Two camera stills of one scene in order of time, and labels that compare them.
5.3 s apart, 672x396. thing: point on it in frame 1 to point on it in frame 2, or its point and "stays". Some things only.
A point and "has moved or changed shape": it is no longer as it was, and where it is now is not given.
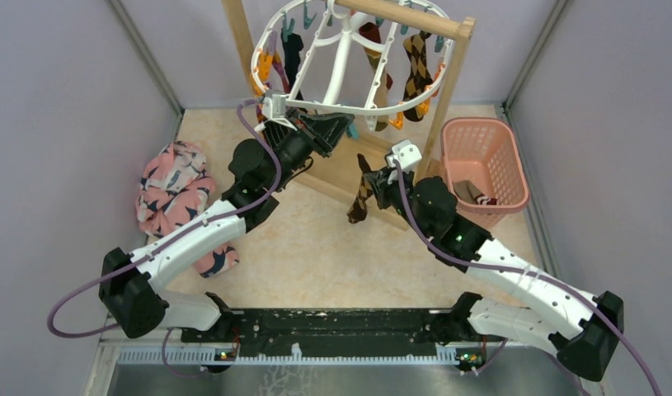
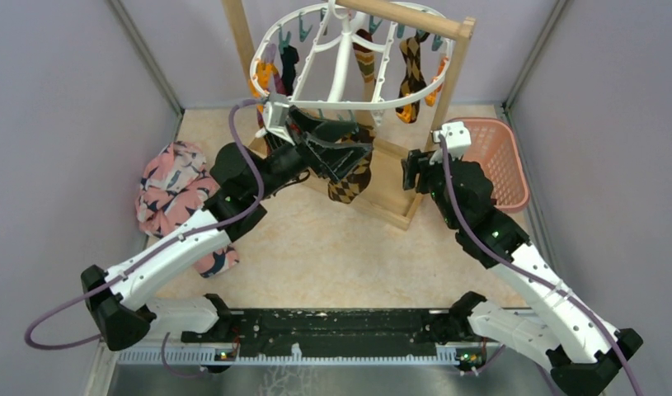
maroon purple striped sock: (276, 60) to (279, 86)
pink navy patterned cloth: (174, 186) stays
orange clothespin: (422, 108) to (430, 99)
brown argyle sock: (359, 209) to (348, 187)
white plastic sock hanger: (340, 106) has moved or changed shape
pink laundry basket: (486, 153) stays
